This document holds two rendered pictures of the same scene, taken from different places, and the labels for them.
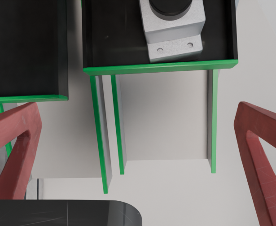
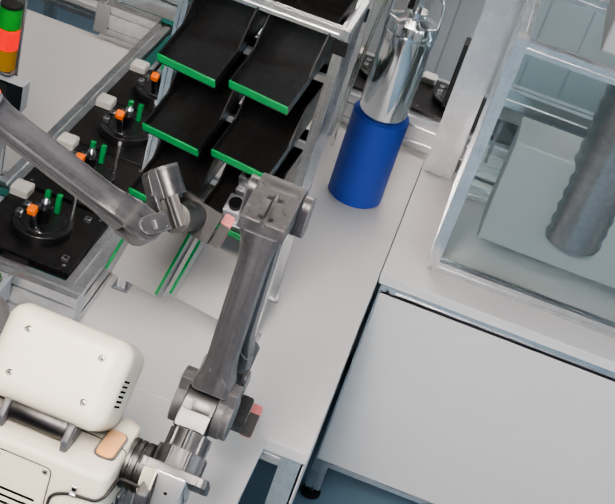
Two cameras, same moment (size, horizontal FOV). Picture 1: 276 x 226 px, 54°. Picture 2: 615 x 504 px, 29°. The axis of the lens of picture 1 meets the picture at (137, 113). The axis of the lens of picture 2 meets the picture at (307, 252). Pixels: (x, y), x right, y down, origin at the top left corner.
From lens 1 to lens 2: 229 cm
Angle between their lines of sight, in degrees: 27
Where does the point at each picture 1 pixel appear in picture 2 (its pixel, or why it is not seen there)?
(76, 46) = not seen: hidden behind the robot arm
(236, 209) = not seen: hidden behind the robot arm
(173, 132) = (213, 294)
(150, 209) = (161, 359)
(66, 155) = (143, 269)
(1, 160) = (88, 259)
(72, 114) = (165, 247)
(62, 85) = not seen: hidden behind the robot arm
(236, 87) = (289, 340)
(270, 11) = (414, 354)
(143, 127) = (198, 281)
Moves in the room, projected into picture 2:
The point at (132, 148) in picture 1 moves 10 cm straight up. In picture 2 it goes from (183, 290) to (193, 255)
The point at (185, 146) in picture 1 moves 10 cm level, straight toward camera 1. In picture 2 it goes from (214, 307) to (185, 325)
